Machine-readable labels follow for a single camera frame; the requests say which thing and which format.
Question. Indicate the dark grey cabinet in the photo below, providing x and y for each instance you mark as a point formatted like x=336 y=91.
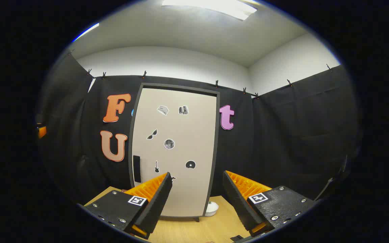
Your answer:
x=215 y=152

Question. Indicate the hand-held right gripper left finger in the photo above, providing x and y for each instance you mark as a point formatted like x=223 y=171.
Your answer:
x=157 y=206

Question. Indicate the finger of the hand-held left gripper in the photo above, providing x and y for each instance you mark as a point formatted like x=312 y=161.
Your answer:
x=42 y=131

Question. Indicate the dark metal stand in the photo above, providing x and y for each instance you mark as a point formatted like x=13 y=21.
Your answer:
x=331 y=184

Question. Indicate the narrow ceiling light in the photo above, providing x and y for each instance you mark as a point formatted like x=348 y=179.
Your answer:
x=86 y=32

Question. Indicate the black backdrop cloth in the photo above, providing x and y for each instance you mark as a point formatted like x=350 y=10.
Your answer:
x=282 y=135

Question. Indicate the white round object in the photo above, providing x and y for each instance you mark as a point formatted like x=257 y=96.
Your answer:
x=212 y=208

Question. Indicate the row of black cloth clips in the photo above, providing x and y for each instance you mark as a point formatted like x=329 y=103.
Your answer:
x=216 y=83

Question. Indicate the large ceiling light panel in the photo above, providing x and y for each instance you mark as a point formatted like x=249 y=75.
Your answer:
x=214 y=6

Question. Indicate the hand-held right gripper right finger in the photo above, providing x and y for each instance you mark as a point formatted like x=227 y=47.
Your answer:
x=238 y=206

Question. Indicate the pale grey cabinet door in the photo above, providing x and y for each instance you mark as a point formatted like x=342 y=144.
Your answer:
x=181 y=135

